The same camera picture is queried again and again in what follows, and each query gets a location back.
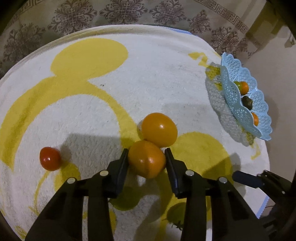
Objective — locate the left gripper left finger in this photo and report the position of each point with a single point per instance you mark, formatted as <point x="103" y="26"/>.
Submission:
<point x="61" y="219"/>

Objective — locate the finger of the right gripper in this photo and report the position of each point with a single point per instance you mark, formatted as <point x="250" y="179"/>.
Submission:
<point x="247" y="179"/>

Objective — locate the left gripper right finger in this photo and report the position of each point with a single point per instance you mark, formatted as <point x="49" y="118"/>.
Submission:
<point x="232" y="218"/>

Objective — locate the small red cherry tomato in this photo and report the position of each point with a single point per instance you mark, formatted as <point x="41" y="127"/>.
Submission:
<point x="50" y="158"/>

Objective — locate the green cherry tomato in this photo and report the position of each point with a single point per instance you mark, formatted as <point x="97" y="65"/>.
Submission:
<point x="176" y="215"/>

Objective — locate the small orange tomato in basket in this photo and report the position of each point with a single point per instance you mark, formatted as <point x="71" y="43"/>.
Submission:
<point x="255" y="119"/>

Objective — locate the dark avocado in basket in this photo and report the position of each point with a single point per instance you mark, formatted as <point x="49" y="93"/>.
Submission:
<point x="247" y="102"/>

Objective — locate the blue plastic lattice basket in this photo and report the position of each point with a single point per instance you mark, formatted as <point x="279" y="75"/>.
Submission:
<point x="239" y="104"/>

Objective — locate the orange green tomato in basket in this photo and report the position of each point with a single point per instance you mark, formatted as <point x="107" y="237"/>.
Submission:
<point x="243" y="87"/>

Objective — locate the white yellow patterned towel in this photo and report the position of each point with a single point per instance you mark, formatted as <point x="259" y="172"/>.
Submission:
<point x="87" y="94"/>

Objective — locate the beige patterned bed sheet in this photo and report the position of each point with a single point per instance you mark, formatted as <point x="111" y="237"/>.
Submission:
<point x="245" y="29"/>

